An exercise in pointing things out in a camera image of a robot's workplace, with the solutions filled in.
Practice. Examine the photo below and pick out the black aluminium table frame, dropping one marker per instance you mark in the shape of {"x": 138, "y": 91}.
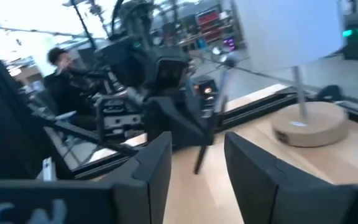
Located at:
{"x": 253, "y": 113}

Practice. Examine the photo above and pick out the red storage rack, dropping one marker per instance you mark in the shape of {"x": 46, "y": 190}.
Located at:
{"x": 208, "y": 18}

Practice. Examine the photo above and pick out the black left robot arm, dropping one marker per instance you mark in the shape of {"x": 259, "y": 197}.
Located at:
{"x": 126, "y": 62}

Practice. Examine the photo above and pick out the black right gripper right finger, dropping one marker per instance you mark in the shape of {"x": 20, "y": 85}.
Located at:
{"x": 275, "y": 202}

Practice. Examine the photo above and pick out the computer tower pink lights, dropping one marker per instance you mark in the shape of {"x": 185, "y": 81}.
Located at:
{"x": 229, "y": 43}

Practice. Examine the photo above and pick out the silver aluminium bracket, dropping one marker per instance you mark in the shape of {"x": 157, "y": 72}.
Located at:
{"x": 49, "y": 169}

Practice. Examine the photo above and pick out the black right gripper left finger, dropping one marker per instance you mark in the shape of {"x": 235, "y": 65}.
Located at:
{"x": 135, "y": 202}

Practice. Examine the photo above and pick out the black partition curtain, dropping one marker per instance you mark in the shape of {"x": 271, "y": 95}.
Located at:
{"x": 5, "y": 124}

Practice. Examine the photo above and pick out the black frame-mounted bracket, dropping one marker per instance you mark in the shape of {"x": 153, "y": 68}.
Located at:
{"x": 329, "y": 93}

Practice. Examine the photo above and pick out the person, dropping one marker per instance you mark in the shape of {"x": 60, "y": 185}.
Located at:
{"x": 64, "y": 93}

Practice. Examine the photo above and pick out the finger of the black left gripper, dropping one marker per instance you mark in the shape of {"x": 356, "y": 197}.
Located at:
{"x": 179, "y": 124}

